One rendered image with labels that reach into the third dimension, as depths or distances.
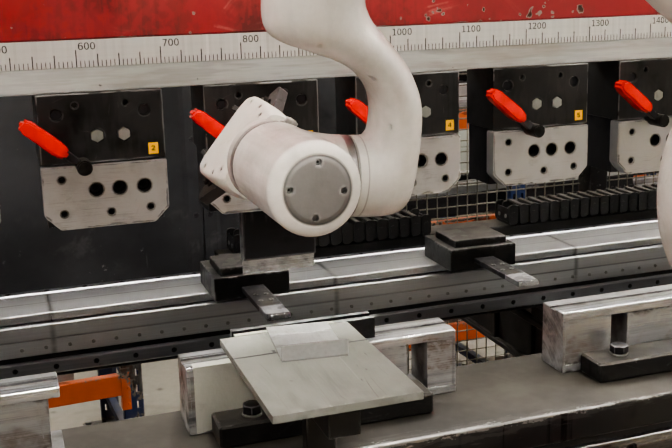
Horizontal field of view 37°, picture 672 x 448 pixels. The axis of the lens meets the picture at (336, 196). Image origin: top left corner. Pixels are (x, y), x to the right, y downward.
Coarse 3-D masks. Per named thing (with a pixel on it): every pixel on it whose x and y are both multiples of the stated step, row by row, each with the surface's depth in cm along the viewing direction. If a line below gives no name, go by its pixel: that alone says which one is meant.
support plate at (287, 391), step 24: (240, 336) 136; (264, 336) 135; (360, 336) 134; (240, 360) 127; (264, 360) 127; (312, 360) 126; (336, 360) 126; (360, 360) 126; (384, 360) 126; (264, 384) 119; (288, 384) 119; (312, 384) 119; (336, 384) 119; (360, 384) 119; (384, 384) 118; (408, 384) 118; (264, 408) 114; (288, 408) 112; (312, 408) 112; (336, 408) 113; (360, 408) 114
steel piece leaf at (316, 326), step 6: (294, 324) 139; (300, 324) 139; (306, 324) 139; (312, 324) 139; (318, 324) 139; (324, 324) 139; (270, 330) 137; (276, 330) 137; (282, 330) 137; (288, 330) 137; (294, 330) 137; (300, 330) 137; (306, 330) 137; (312, 330) 137; (318, 330) 137
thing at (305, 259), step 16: (240, 224) 135; (256, 224) 134; (272, 224) 135; (240, 240) 136; (256, 240) 135; (272, 240) 135; (288, 240) 136; (304, 240) 137; (256, 256) 135; (272, 256) 136; (288, 256) 138; (304, 256) 138; (256, 272) 136
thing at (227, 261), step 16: (224, 256) 162; (240, 256) 162; (208, 272) 158; (224, 272) 156; (240, 272) 156; (272, 272) 157; (288, 272) 158; (208, 288) 159; (224, 288) 155; (240, 288) 156; (256, 288) 155; (272, 288) 158; (288, 288) 158; (256, 304) 147; (272, 304) 147; (272, 320) 142
